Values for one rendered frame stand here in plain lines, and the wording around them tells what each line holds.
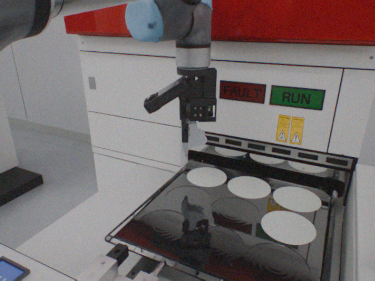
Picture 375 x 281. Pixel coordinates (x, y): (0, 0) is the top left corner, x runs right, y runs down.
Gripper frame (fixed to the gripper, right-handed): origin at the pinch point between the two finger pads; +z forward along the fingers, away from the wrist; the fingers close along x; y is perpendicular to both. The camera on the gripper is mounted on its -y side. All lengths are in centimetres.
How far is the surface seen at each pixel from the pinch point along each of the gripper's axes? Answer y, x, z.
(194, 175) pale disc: 2.8, 0.5, 7.2
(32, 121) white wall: -169, 281, 86
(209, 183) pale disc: 6.2, -3.2, 7.2
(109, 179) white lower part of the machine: -26.1, 30.5, 24.6
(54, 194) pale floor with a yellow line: -95, 137, 97
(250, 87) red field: 16.7, 5.9, -14.1
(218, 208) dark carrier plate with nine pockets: 6.9, -13.7, 7.3
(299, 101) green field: 26.8, 0.3, -12.0
